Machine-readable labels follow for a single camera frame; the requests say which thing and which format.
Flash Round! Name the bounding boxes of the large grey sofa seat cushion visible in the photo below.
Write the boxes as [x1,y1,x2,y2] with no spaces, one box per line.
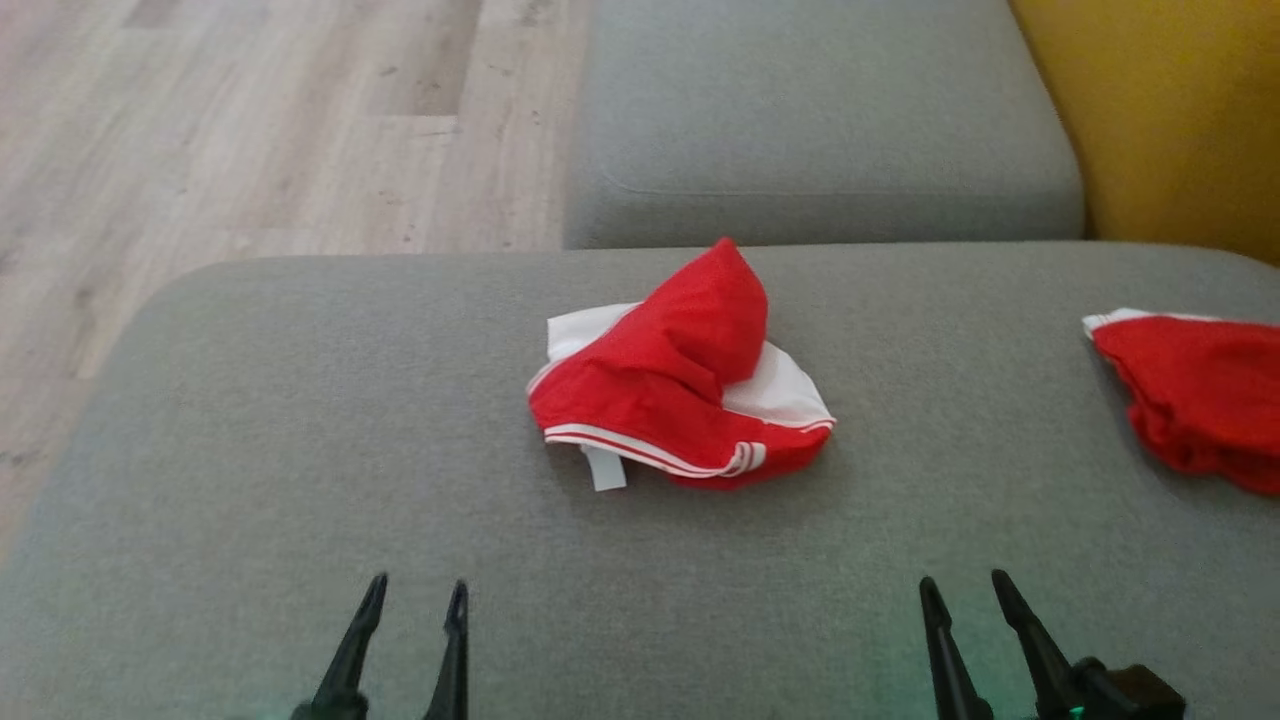
[0,243,1280,720]

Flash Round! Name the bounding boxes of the small grey sofa cushion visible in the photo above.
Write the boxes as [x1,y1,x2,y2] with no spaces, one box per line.
[563,0,1087,251]

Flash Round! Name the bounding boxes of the red shorts with Bulls print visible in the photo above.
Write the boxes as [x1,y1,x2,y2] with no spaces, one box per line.
[1082,308,1280,498]

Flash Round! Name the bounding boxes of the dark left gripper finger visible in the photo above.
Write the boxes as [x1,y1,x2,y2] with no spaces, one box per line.
[290,572,389,720]
[422,579,470,720]

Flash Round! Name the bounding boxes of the yellow fabric backrest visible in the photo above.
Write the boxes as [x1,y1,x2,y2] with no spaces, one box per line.
[1008,0,1280,267]

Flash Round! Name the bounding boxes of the red jersey with white stripes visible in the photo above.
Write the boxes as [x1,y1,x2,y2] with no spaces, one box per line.
[527,237,837,493]

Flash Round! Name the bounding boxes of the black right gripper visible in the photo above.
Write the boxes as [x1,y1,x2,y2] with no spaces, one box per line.
[919,569,1189,720]

